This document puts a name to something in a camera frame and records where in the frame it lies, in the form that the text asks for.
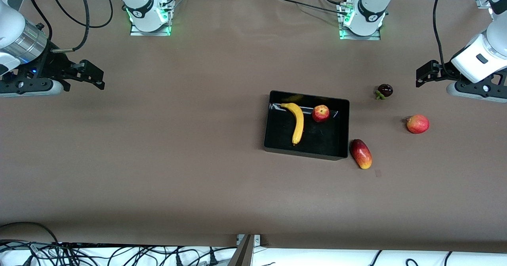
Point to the aluminium corner profile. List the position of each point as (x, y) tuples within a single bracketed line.
[(483, 1)]

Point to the dark metal post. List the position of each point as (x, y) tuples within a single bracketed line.
[(242, 254)]

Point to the red yellow mango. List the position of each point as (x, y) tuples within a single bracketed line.
[(361, 153)]

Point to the dark purple mangosteen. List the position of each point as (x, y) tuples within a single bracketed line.
[(385, 90)]

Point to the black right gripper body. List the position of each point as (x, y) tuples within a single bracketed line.
[(55, 65)]

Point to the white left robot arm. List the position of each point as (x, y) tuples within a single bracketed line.
[(372, 0)]

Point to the black rectangular plastic box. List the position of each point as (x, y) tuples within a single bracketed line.
[(324, 139)]

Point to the yellow banana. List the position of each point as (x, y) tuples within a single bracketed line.
[(299, 121)]

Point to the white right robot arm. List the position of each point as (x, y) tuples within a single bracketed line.
[(12, 24)]

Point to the aluminium table edge bracket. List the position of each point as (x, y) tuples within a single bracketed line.
[(256, 239)]

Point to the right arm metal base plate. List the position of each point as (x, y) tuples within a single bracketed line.
[(136, 31)]

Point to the red apple on right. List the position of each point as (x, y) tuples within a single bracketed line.
[(418, 124)]

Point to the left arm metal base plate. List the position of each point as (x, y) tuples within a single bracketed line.
[(358, 37)]

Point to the red yellow apple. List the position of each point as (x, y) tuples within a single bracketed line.
[(320, 113)]

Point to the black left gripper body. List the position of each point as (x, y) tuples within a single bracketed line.
[(442, 69)]

